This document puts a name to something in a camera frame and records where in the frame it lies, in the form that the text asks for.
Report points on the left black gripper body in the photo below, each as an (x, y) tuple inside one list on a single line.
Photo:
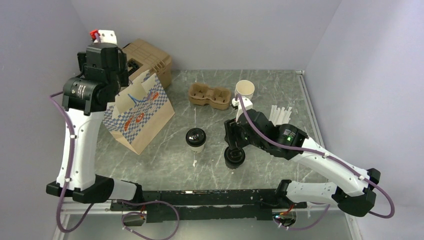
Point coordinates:
[(122, 79)]

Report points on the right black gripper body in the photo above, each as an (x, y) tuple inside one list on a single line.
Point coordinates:
[(244, 139)]

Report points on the white paper coffee cup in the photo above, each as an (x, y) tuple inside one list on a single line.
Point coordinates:
[(197, 148)]

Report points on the blue checkered paper bag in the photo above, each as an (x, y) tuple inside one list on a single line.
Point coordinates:
[(139, 112)]

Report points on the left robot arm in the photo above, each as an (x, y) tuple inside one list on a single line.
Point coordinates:
[(83, 107)]

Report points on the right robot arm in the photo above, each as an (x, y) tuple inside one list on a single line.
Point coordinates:
[(343, 189)]

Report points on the brown cardboard cup carrier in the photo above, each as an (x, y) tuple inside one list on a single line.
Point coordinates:
[(217, 97)]

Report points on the bundle of white straws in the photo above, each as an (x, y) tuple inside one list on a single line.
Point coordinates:
[(280, 115)]

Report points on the tan plastic toolbox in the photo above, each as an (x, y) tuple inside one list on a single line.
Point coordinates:
[(143, 56)]

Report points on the stack of paper cups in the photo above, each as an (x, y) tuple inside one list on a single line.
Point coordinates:
[(245, 88)]

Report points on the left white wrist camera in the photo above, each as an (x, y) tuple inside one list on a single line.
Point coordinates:
[(103, 36)]

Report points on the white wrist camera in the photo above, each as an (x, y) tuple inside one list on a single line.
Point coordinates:
[(239, 104), (103, 36)]

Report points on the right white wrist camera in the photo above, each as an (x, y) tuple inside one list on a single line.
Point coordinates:
[(239, 104)]

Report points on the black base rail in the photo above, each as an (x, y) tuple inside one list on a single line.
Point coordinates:
[(168, 205)]

